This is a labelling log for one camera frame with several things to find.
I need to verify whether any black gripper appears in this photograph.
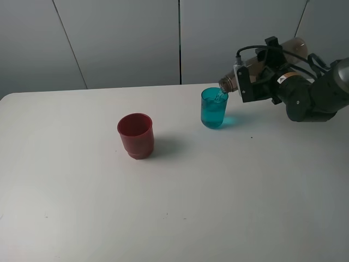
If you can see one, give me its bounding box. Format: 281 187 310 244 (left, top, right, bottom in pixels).
252 37 286 105

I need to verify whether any smoky transparent water bottle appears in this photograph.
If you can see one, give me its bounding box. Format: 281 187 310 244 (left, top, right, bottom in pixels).
219 37 308 93

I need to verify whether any teal transparent plastic cup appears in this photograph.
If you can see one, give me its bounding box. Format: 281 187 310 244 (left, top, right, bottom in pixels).
201 87 228 129

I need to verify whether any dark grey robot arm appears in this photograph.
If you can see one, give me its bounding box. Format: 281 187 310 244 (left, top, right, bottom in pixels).
240 37 348 122

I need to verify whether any red plastic cup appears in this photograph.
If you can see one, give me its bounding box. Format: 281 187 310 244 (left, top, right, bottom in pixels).
117 113 154 160

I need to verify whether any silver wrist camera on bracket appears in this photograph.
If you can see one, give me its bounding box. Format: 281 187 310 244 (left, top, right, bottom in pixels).
234 64 257 103

